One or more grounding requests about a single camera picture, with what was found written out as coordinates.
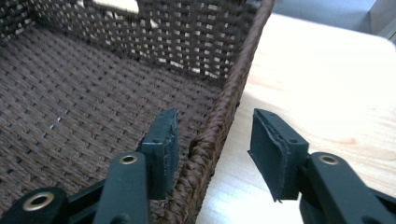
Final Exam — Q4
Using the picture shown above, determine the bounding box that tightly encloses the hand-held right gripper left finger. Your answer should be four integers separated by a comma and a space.
136, 107, 180, 201

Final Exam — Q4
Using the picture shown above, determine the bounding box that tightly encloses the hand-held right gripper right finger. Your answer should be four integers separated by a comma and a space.
247, 107, 311, 203

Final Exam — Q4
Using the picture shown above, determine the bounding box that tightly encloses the brown woven basket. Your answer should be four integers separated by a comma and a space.
0, 0, 276, 224

